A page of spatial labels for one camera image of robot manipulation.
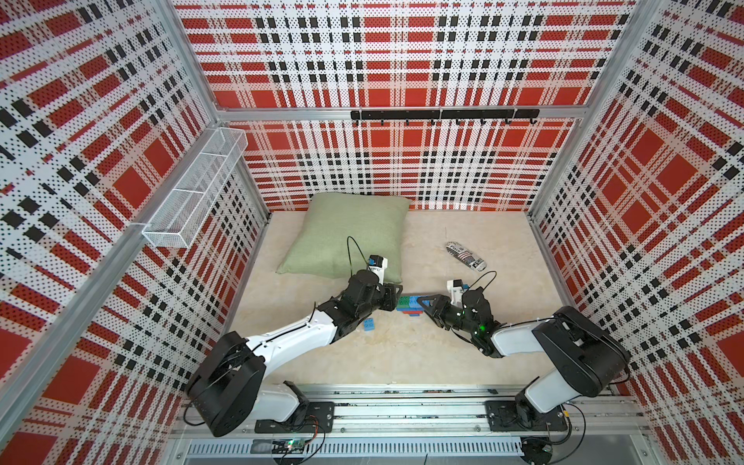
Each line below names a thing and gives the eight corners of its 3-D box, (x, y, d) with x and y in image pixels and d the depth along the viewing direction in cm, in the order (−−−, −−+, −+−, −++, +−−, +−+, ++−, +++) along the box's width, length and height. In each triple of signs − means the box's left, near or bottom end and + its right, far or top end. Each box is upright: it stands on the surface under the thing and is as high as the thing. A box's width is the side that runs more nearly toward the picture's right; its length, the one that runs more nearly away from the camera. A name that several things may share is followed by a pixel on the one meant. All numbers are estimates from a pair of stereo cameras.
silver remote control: (443, 250, 111) (444, 245, 109) (451, 243, 113) (452, 239, 111) (479, 275, 103) (481, 271, 101) (486, 267, 105) (488, 263, 103)
